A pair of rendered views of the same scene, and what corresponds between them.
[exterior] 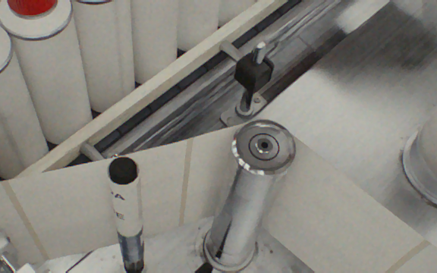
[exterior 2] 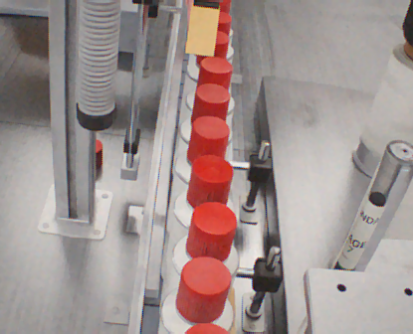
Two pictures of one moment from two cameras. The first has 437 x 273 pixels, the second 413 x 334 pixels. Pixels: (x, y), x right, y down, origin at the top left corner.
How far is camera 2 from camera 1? 0.39 m
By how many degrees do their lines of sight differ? 32
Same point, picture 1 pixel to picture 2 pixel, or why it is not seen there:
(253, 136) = (395, 151)
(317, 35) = (235, 141)
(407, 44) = (299, 113)
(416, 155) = (372, 161)
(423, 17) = (290, 95)
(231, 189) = (392, 193)
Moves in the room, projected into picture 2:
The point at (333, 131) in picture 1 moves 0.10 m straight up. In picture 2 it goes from (320, 179) to (340, 121)
